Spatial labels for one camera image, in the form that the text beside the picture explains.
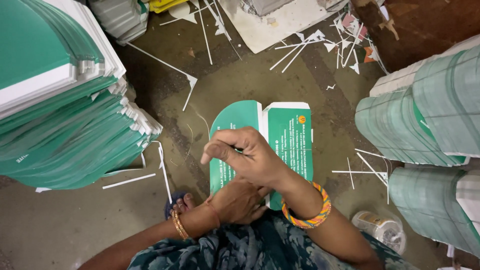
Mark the person's left hand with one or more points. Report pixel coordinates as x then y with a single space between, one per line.
236 202

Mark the person's right hand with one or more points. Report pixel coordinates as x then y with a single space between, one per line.
258 157

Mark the red wrist thread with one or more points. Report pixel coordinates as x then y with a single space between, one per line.
214 212

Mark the dark floral garment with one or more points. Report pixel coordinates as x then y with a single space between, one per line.
262 247

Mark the person's foot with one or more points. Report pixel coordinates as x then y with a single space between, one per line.
183 204

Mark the gold bangles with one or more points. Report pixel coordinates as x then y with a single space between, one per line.
180 225

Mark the blue slipper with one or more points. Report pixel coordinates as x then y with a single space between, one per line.
170 204

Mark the bent white paper strip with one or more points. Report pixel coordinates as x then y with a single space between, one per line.
164 176

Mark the orange patterned bangle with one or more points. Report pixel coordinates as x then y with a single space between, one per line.
322 215

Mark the short straight white paper strip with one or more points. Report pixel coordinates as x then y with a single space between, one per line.
129 180

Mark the crossed white paper strips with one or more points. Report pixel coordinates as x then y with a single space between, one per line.
369 167

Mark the white cardboard sheet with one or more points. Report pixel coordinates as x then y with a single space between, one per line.
270 32

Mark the long hooked white paper strip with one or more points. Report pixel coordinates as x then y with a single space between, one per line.
165 64

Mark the clear plastic jar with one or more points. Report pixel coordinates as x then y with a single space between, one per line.
382 228

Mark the heap of white paper offcuts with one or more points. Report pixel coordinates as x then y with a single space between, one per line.
345 41

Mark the grey block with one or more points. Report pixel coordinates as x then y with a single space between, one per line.
268 5

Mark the curved stack of green cards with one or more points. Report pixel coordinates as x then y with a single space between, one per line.
420 112

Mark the yellow plastic object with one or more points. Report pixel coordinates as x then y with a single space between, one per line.
163 4

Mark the low stack of green cards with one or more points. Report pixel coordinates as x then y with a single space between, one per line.
435 206

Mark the pale grey-white card stack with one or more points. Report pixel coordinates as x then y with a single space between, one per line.
120 18

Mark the tall leaning stack of green cards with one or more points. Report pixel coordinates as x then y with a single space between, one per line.
56 112

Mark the brown wooden furniture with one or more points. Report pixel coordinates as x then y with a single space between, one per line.
423 26

